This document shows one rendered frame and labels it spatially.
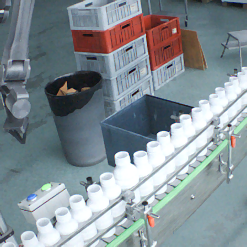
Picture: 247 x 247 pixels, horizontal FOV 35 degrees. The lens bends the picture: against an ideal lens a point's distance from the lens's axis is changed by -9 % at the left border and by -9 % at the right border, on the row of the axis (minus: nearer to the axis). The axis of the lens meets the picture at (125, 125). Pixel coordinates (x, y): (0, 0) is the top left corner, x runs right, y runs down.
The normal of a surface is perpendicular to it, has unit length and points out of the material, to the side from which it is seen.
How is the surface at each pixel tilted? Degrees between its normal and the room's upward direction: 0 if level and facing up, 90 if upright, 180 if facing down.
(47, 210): 70
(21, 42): 94
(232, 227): 0
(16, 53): 93
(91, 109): 93
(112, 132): 90
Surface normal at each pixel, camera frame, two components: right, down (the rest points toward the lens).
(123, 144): -0.65, 0.44
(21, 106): 0.56, 0.47
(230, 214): -0.13, -0.87
